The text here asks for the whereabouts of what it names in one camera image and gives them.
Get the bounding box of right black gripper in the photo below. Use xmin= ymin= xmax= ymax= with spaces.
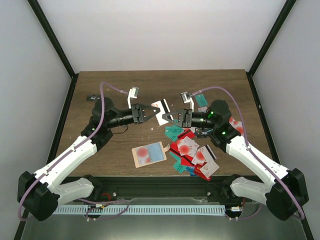
xmin=163 ymin=108 xmax=217 ymax=129

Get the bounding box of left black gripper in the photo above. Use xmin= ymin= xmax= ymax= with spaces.
xmin=107 ymin=104 xmax=161 ymax=129

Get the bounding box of white card magnetic stripe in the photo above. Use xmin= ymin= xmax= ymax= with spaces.
xmin=151 ymin=98 xmax=170 ymax=126

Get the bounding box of white card red circle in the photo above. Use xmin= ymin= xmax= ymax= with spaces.
xmin=176 ymin=138 xmax=199 ymax=157

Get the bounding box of red card black stripe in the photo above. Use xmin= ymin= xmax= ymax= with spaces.
xmin=180 ymin=156 xmax=198 ymax=167

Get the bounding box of beige card holder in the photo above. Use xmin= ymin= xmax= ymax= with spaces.
xmin=131 ymin=141 xmax=170 ymax=168

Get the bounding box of white card red pattern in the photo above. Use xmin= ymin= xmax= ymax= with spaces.
xmin=199 ymin=161 xmax=220 ymax=180

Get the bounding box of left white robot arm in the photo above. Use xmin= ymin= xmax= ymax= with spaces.
xmin=17 ymin=96 xmax=161 ymax=221

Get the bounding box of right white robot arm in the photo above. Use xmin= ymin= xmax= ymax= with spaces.
xmin=162 ymin=99 xmax=309 ymax=221

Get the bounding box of teal VIP card front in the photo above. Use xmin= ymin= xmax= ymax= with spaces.
xmin=164 ymin=125 xmax=184 ymax=142

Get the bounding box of far teal card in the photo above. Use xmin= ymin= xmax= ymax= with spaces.
xmin=194 ymin=93 xmax=208 ymax=107

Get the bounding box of white striped card in pile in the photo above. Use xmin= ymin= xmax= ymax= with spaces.
xmin=196 ymin=145 xmax=217 ymax=162

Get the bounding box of white card red dot right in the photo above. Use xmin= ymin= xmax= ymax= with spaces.
xmin=232 ymin=121 xmax=244 ymax=136

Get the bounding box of small black card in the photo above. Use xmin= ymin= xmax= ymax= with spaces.
xmin=86 ymin=94 xmax=101 ymax=102

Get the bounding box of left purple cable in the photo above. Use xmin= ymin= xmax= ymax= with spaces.
xmin=17 ymin=81 xmax=131 ymax=222

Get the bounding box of purple cable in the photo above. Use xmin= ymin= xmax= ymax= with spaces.
xmin=192 ymin=86 xmax=306 ymax=221
xmin=17 ymin=81 xmax=131 ymax=222

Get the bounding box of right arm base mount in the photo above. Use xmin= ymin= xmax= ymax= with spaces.
xmin=205 ymin=181 xmax=243 ymax=205

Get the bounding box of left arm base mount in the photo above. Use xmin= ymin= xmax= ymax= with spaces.
xmin=66 ymin=174 xmax=117 ymax=204

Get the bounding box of black frame rail front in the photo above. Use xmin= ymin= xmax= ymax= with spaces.
xmin=32 ymin=176 xmax=296 ymax=201

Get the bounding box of light blue slotted cable duct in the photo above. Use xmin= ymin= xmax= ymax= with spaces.
xmin=54 ymin=205 xmax=226 ymax=216

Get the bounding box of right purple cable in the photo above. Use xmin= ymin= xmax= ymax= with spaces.
xmin=192 ymin=86 xmax=306 ymax=221

